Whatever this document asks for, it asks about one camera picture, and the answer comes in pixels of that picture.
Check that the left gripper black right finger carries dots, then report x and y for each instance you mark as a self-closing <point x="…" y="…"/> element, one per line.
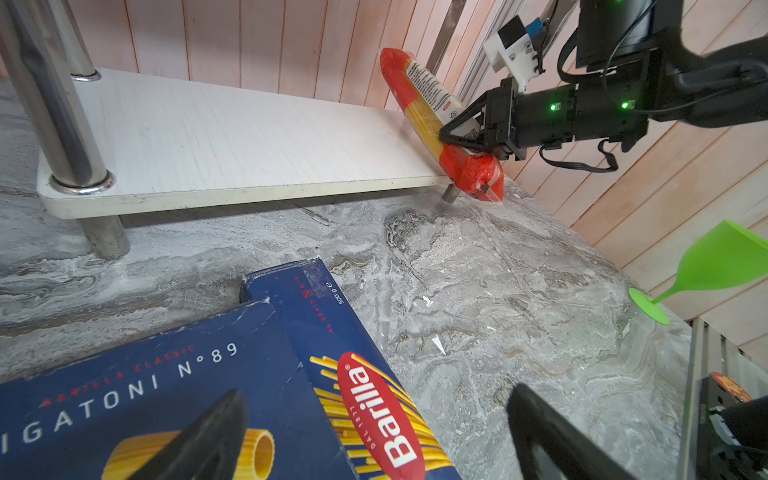
<point x="549" y="447"/>

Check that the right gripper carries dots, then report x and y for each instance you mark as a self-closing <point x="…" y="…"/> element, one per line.
<point x="503" y="122"/>

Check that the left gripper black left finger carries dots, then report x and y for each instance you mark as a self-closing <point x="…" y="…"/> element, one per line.
<point x="209" y="448"/>

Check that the red spaghetti bag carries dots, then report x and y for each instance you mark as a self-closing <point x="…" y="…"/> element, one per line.
<point x="429" y="106"/>

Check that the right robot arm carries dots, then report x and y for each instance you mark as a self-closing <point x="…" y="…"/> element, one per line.
<point x="632" y="68"/>

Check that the blue Barilla pasta box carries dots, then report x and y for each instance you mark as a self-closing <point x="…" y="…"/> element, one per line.
<point x="104" y="417"/>

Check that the white two-tier shelf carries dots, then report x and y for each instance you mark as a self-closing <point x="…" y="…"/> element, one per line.
<point x="115" y="143"/>

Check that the red round tag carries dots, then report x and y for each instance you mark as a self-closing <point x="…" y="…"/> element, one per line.
<point x="731" y="387"/>

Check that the narrow blue Barilla spaghetti box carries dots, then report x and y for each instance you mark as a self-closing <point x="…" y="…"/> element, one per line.
<point x="376" y="424"/>

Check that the green funnel cup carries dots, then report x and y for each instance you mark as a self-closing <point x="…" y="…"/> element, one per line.
<point x="728" y="256"/>

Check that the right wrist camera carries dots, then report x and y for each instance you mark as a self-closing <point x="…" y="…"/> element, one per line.
<point x="512" y="48"/>

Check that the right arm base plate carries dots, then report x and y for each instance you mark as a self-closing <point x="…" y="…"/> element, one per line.
<point x="732" y="435"/>

